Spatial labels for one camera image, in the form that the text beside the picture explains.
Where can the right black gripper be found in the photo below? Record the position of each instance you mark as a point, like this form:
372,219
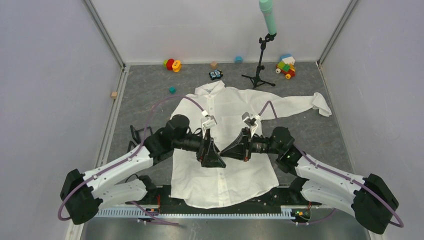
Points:
241,148

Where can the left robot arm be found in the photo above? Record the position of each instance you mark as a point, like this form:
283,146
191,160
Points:
83,194

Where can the black display frame upper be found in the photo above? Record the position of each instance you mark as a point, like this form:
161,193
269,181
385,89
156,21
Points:
140,134

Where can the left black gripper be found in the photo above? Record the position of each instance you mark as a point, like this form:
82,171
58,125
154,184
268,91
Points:
208,153

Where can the black display frame lower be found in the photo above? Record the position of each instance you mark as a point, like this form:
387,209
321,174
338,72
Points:
132,147

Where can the blue cylinder block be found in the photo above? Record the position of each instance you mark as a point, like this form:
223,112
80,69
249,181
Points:
238,60

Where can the black display frame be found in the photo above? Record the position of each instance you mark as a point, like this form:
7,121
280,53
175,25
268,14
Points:
140,134
132,147

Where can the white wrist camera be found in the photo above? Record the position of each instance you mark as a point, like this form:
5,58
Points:
252,121
207,121

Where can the colourful brick toy car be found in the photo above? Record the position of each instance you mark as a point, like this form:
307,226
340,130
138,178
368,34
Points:
287,70

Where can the brown wooden cube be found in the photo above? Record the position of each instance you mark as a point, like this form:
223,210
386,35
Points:
213,65

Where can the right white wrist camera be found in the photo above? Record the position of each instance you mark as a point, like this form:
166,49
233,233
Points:
252,121

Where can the blue white brick block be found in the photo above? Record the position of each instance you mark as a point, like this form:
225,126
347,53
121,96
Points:
287,59

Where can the mint green microphone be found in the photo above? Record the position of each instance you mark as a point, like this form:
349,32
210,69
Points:
266,7

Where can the red yellow ring toy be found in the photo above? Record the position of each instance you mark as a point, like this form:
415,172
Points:
172,65

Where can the black tripod stand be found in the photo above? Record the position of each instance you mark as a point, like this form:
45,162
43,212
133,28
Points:
256,80

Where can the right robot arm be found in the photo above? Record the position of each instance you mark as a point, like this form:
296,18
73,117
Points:
368,199

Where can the small black toy car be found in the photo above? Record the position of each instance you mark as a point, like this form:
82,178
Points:
215,74

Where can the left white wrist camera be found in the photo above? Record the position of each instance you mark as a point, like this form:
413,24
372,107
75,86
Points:
207,121

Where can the white button shirt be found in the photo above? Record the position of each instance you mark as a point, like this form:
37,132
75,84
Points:
238,181

